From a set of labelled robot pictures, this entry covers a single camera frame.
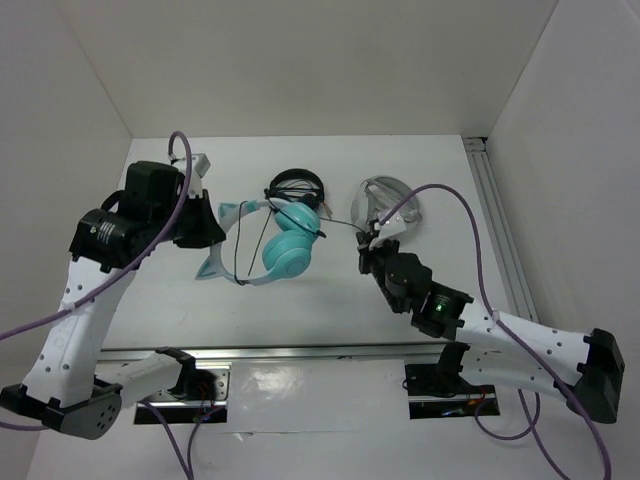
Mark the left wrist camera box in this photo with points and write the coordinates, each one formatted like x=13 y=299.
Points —
x=200 y=167

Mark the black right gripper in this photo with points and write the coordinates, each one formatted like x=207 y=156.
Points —
x=364 y=239

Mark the teal cat-ear headphones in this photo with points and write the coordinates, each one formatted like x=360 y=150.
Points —
x=285 y=256

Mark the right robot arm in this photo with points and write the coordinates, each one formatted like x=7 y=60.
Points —
x=585 y=370

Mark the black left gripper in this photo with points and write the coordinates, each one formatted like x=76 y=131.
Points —
x=207 y=227

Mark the aluminium table edge rail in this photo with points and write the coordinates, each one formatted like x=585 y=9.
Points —
x=316 y=352

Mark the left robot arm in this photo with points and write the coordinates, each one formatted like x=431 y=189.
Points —
x=63 y=390

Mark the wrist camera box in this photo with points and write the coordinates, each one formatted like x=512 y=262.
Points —
x=391 y=229
x=200 y=167

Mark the black wired headphones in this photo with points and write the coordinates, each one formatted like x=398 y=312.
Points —
x=299 y=185

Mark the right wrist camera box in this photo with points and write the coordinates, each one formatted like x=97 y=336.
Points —
x=391 y=229

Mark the aluminium side rail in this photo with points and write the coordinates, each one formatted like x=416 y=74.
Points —
x=512 y=273

